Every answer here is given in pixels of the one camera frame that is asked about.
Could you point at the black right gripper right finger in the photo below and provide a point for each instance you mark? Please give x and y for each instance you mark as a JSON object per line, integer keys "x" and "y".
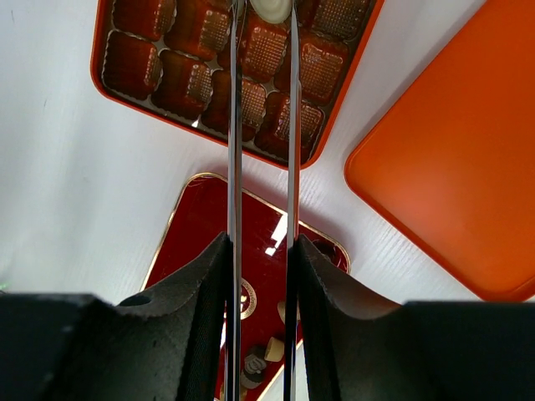
{"x": 359, "y": 345}

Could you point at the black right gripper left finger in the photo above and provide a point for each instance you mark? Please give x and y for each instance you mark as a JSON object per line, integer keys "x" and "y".
{"x": 160, "y": 344}

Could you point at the orange box lid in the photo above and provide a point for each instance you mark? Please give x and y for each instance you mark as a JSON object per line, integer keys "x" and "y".
{"x": 451, "y": 164}

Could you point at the orange chocolate box with tray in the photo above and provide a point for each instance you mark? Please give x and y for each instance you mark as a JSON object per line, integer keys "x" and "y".
{"x": 171, "y": 61}

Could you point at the metal tongs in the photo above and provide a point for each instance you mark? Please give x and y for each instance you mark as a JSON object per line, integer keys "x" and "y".
{"x": 234, "y": 208}

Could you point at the white oval chocolate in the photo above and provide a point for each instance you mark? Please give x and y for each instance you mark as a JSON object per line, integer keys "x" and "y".
{"x": 272, "y": 11}

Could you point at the tan chocolate right edge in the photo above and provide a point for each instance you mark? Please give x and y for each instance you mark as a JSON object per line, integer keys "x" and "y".
{"x": 274, "y": 350}

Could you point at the tan heart chocolate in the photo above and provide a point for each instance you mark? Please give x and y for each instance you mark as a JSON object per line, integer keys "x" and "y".
{"x": 281, "y": 307}

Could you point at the dark ridged chocolate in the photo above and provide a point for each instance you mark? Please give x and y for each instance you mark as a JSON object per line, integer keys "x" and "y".
{"x": 254, "y": 361}

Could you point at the red rectangular tray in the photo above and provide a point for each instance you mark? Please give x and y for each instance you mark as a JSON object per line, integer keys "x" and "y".
{"x": 200, "y": 214}

